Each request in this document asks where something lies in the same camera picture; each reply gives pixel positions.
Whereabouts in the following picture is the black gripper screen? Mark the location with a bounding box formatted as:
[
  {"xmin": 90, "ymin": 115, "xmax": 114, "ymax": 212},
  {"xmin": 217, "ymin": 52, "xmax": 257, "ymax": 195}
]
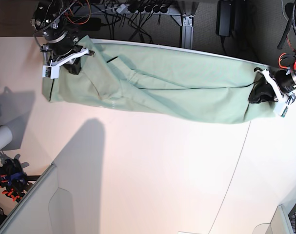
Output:
[
  {"xmin": 248, "ymin": 70, "xmax": 296, "ymax": 103},
  {"xmin": 41, "ymin": 29, "xmax": 81, "ymax": 75}
]

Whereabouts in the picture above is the light green T-shirt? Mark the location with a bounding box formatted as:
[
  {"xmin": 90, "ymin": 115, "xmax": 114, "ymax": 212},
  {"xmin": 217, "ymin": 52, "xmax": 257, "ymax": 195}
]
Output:
[{"xmin": 42, "ymin": 37, "xmax": 275, "ymax": 124}]

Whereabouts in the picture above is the white panel divider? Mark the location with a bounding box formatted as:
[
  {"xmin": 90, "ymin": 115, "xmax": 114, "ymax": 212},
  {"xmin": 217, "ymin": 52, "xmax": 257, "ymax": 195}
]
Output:
[{"xmin": 0, "ymin": 164, "xmax": 76, "ymax": 234}]

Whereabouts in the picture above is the white corner panel right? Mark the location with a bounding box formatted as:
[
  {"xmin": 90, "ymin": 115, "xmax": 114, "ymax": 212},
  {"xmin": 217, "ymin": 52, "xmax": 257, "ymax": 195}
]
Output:
[{"xmin": 252, "ymin": 205, "xmax": 294, "ymax": 234}]

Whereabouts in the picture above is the white cable on floor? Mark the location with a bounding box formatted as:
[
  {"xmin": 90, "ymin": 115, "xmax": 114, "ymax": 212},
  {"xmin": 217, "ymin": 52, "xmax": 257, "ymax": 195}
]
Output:
[{"xmin": 280, "ymin": 0, "xmax": 295, "ymax": 20}]

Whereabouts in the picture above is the black power brick on floor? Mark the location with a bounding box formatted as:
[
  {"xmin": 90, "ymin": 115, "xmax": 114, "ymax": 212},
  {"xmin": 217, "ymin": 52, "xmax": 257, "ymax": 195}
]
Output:
[{"xmin": 74, "ymin": 18, "xmax": 102, "ymax": 32}]

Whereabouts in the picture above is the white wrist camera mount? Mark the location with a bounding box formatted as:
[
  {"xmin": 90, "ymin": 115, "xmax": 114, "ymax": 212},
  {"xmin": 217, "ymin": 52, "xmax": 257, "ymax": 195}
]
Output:
[
  {"xmin": 254, "ymin": 67, "xmax": 296, "ymax": 117},
  {"xmin": 42, "ymin": 48, "xmax": 95, "ymax": 79}
]

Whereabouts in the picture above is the grey aluminium table leg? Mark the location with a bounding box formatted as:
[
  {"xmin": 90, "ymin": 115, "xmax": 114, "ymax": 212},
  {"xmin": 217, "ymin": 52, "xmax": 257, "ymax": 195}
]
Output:
[{"xmin": 181, "ymin": 16, "xmax": 194, "ymax": 49}]

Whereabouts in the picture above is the black power strip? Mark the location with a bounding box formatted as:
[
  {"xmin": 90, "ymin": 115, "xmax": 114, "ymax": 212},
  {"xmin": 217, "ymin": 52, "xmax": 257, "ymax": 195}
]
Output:
[{"xmin": 127, "ymin": 2, "xmax": 172, "ymax": 14}]

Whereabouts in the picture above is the left black power adapter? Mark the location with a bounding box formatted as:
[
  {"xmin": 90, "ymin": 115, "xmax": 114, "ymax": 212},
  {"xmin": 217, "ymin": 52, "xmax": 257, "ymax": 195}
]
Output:
[{"xmin": 216, "ymin": 0, "xmax": 232, "ymax": 37}]

